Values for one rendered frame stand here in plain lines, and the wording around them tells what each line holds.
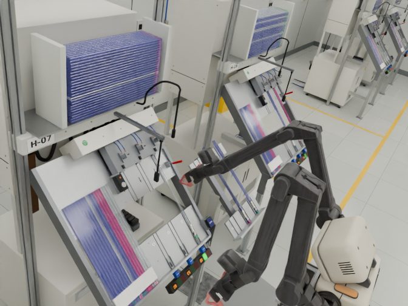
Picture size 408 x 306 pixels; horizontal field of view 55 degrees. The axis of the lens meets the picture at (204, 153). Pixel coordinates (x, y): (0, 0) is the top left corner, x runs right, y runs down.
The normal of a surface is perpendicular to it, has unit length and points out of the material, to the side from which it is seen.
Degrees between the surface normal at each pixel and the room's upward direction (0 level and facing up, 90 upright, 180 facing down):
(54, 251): 0
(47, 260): 0
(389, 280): 0
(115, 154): 45
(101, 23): 90
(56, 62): 90
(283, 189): 90
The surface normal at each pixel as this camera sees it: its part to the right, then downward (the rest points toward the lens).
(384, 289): 0.17, -0.83
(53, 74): -0.56, 0.36
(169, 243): 0.69, -0.29
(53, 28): 0.81, 0.42
